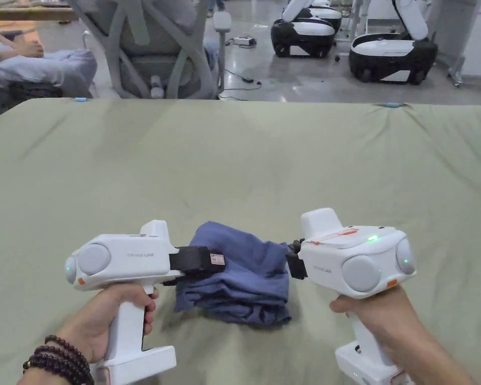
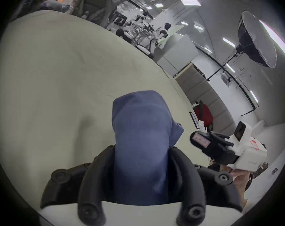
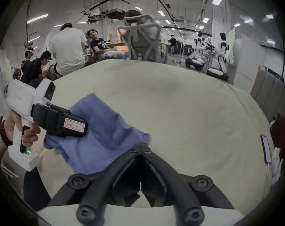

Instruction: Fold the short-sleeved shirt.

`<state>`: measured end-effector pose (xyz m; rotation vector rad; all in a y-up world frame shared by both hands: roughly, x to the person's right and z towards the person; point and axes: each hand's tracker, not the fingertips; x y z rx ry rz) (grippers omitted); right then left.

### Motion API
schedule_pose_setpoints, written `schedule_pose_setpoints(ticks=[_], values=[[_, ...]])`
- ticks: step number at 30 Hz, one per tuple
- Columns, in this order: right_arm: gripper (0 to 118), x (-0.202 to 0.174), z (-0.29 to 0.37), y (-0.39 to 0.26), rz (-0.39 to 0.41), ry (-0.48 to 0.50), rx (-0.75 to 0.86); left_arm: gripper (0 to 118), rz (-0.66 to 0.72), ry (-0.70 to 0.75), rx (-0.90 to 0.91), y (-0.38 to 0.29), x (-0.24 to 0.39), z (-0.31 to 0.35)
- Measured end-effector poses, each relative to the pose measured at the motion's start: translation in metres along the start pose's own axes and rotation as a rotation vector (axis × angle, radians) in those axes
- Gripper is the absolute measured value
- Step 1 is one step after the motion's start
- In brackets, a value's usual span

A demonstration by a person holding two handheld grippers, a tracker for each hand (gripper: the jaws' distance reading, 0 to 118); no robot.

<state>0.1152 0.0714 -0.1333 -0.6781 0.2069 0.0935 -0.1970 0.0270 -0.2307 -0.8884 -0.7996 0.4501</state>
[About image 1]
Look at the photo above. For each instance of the white and black robot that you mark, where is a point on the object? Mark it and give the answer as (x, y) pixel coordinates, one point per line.
(393, 56)
(328, 12)
(304, 34)

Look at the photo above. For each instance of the dark blue shirt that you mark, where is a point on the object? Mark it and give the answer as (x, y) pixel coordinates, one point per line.
(232, 276)

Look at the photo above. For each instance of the person's left hand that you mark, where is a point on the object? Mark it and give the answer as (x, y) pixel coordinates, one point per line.
(96, 321)

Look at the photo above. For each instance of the person's left forearm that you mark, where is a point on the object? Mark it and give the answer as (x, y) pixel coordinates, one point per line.
(60, 365)

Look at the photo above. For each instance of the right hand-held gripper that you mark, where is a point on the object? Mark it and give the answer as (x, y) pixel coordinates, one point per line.
(360, 260)

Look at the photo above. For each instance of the person's right hand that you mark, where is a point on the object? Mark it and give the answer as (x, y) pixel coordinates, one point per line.
(397, 321)

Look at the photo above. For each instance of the person's right forearm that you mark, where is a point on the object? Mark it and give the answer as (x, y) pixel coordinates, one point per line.
(441, 369)

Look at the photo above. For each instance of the white power adapter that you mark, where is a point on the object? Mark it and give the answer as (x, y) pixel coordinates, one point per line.
(242, 41)

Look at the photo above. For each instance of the bed with pale green sheet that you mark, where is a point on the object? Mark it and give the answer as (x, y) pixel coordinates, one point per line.
(240, 160)

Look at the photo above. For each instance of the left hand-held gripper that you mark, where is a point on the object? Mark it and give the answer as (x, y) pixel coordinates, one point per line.
(120, 256)

